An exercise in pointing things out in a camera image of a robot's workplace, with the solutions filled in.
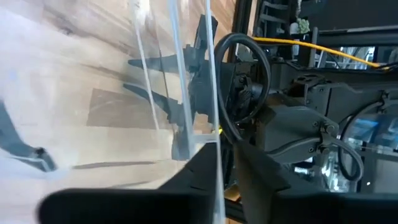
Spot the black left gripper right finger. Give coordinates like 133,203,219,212
234,139,398,224

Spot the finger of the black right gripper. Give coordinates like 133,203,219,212
127,54,190,74
123,83,187,127

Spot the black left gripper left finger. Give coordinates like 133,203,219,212
37,142,219,224

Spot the clear plastic container lid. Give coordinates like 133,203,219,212
0,0,226,224

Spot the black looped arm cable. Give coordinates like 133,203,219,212
213,32,272,144

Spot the yellow cable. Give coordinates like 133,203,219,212
253,36,389,70

